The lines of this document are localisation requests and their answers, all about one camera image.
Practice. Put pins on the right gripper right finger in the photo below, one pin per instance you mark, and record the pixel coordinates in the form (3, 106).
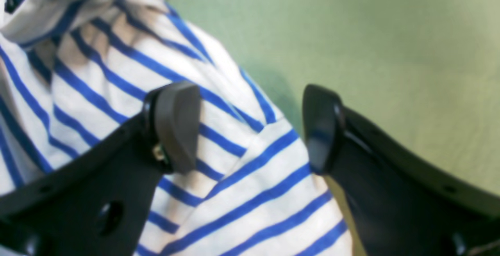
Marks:
(401, 204)

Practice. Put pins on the blue white striped t-shirt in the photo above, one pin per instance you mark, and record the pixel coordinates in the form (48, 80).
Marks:
(73, 71)

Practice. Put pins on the green table cloth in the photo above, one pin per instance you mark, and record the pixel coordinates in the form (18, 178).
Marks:
(424, 71)

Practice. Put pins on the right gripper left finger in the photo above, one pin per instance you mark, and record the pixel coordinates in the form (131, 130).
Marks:
(98, 204)

